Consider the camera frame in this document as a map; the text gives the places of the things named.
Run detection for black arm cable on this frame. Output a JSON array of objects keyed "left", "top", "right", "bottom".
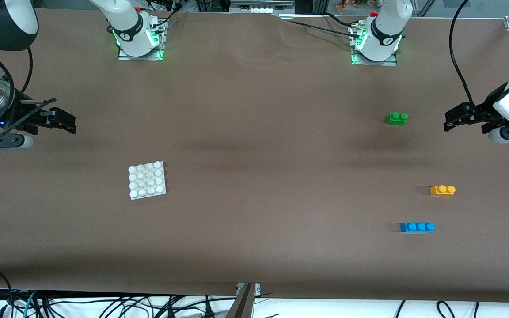
[
  {"left": 449, "top": 0, "right": 479, "bottom": 109},
  {"left": 0, "top": 44, "right": 34, "bottom": 137}
]

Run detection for brown table cover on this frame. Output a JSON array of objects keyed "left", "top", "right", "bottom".
[{"left": 0, "top": 9, "right": 509, "bottom": 303}]

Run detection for colourful small objects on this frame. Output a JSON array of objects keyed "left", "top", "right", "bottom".
[{"left": 336, "top": 0, "right": 371, "bottom": 12}]

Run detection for long black power cable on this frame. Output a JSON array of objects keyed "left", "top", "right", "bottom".
[{"left": 281, "top": 19, "right": 363, "bottom": 38}]

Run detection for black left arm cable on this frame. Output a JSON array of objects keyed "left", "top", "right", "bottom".
[{"left": 449, "top": 0, "right": 479, "bottom": 109}]

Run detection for white studded base plate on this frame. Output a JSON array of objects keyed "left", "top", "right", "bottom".
[{"left": 128, "top": 161, "right": 167, "bottom": 201}]

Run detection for teal cable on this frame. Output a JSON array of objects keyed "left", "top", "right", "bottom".
[{"left": 21, "top": 291, "right": 39, "bottom": 318}]

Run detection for yellow two-stud block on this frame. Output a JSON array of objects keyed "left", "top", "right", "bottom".
[{"left": 429, "top": 185, "right": 456, "bottom": 197}]

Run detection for tangled black cable bundle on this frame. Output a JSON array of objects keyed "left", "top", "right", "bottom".
[{"left": 0, "top": 289, "right": 237, "bottom": 318}]

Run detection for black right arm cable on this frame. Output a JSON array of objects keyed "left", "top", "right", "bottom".
[{"left": 0, "top": 44, "right": 34, "bottom": 137}]

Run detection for black cables at base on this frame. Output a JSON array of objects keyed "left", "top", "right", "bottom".
[{"left": 145, "top": 0, "right": 190, "bottom": 34}]

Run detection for blue three-stud block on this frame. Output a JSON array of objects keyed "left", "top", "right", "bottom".
[{"left": 399, "top": 222, "right": 436, "bottom": 233}]

